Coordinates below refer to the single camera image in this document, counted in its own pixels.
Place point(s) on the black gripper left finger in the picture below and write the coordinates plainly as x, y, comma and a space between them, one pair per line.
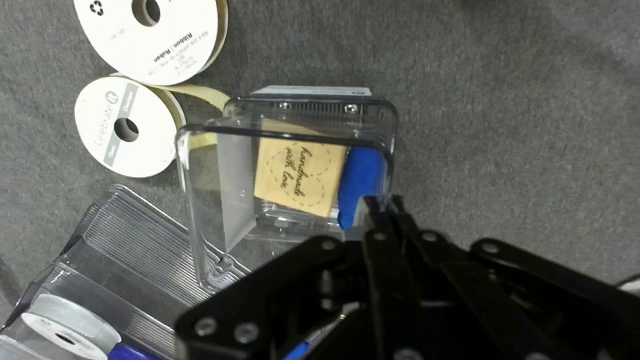
301, 307

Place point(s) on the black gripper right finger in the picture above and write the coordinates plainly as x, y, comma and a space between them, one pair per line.
507, 307

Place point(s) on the clear plastic container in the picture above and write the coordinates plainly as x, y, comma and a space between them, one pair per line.
313, 107
207, 221

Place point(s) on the kraft paper tags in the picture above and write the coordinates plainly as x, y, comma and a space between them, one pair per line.
301, 174

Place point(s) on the blue ribbon roll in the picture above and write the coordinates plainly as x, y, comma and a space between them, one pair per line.
360, 176

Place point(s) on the grey table cloth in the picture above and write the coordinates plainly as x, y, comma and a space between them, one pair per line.
507, 132

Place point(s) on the blue yellow small tool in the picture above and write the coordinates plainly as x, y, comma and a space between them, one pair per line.
130, 352

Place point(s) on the clear ridged organizer tray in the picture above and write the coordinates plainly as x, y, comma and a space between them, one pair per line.
133, 240

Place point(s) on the white grey ribbon spool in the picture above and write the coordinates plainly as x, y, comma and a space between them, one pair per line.
73, 320

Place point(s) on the small white ribbon spool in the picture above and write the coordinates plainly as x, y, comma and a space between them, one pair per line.
100, 132

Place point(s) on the large white ribbon spool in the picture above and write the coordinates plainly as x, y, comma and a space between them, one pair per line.
107, 36

